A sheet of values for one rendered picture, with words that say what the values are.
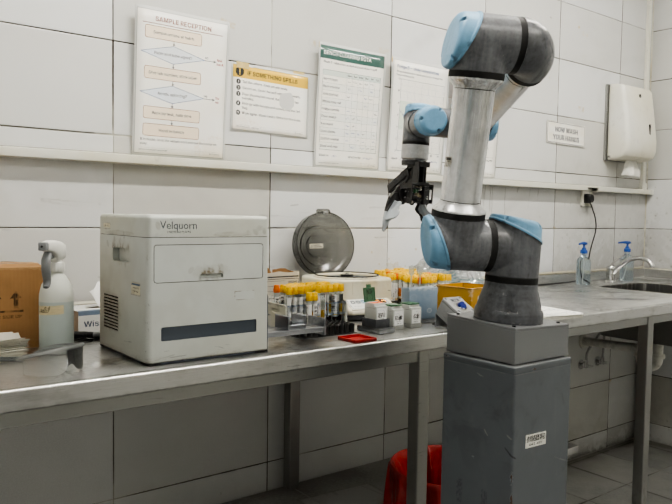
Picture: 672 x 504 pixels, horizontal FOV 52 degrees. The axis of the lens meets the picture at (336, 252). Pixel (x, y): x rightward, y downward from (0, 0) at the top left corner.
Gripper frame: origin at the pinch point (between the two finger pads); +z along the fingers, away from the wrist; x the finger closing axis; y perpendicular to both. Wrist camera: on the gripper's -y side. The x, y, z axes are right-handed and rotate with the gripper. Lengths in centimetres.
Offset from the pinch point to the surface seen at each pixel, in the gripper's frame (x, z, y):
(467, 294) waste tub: 20.4, 16.7, 3.8
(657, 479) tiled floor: 172, 108, -42
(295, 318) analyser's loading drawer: -38.6, 20.8, 15.4
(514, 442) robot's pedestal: -6, 40, 57
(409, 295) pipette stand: 3.0, 17.5, 0.2
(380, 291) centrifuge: 2.2, 18.5, -14.6
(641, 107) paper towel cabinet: 184, -65, -80
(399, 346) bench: -12.1, 27.3, 20.3
